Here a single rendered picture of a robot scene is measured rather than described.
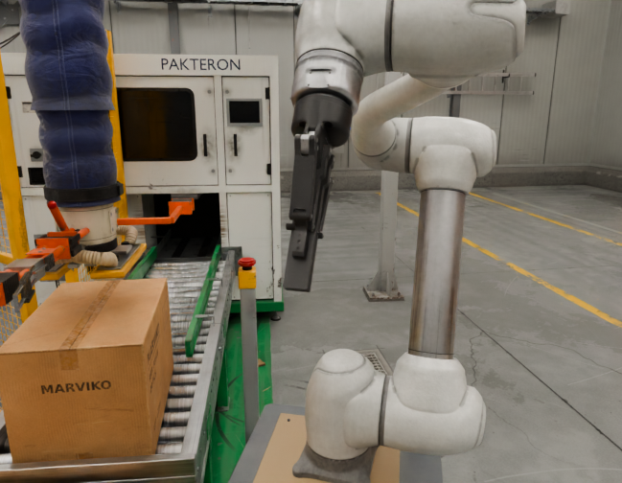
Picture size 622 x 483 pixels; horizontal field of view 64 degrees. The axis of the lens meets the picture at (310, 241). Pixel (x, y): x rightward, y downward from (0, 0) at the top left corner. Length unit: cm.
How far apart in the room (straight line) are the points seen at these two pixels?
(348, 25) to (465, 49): 14
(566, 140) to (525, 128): 104
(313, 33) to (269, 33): 958
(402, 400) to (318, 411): 18
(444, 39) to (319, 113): 17
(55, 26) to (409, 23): 117
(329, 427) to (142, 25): 957
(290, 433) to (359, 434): 27
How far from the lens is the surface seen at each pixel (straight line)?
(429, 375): 113
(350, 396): 113
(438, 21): 67
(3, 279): 122
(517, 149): 1188
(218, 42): 1020
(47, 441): 177
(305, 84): 64
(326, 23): 68
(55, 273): 169
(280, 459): 132
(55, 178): 169
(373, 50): 68
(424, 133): 118
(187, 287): 318
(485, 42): 68
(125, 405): 166
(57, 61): 165
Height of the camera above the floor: 160
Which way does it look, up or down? 15 degrees down
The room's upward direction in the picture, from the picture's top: straight up
